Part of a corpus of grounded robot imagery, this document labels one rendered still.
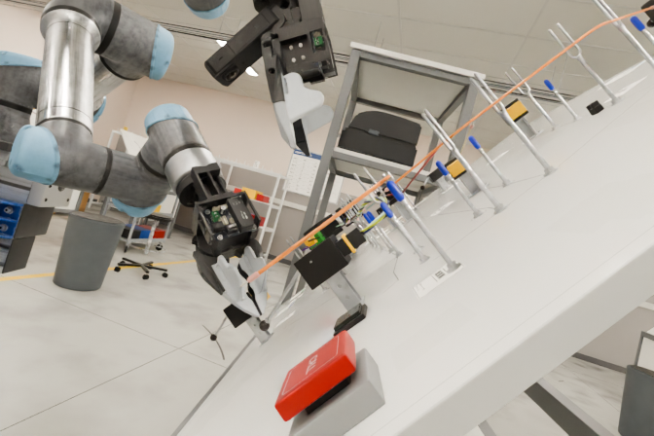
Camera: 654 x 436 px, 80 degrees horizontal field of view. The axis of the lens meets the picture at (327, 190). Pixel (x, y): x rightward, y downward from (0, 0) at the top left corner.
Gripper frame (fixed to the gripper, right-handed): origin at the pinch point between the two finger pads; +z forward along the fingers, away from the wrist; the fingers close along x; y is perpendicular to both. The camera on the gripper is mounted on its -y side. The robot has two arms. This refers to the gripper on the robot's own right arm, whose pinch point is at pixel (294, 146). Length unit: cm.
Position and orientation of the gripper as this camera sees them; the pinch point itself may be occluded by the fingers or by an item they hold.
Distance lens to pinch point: 50.7
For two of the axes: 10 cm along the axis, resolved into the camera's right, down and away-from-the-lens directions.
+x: 1.5, 0.1, 9.9
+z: 2.0, 9.8, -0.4
